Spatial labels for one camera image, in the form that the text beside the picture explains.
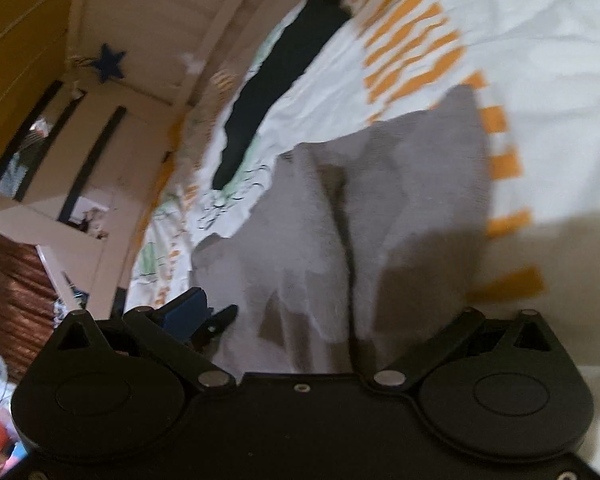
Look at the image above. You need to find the black garment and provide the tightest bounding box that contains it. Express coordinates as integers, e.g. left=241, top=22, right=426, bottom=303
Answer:
left=212, top=0, right=354, bottom=192

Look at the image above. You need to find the blue star decoration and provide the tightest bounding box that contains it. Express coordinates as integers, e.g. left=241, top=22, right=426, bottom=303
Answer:
left=91, top=42, right=127, bottom=84

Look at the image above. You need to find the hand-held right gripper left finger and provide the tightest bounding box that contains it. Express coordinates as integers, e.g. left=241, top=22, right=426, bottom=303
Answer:
left=50, top=287, right=239, bottom=392

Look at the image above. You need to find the wooden bed frame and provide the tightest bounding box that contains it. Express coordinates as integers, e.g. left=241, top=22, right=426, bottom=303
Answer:
left=0, top=0, right=341, bottom=317

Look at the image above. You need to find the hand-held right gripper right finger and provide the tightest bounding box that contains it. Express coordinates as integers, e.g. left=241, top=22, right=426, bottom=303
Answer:
left=369, top=307, right=564, bottom=392

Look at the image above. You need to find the grey knit hooded sweater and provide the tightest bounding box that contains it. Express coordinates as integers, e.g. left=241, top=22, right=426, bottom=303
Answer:
left=187, top=84, right=494, bottom=377

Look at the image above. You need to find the white printed bed sheet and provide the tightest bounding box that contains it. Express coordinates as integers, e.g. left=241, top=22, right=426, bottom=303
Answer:
left=124, top=0, right=600, bottom=467

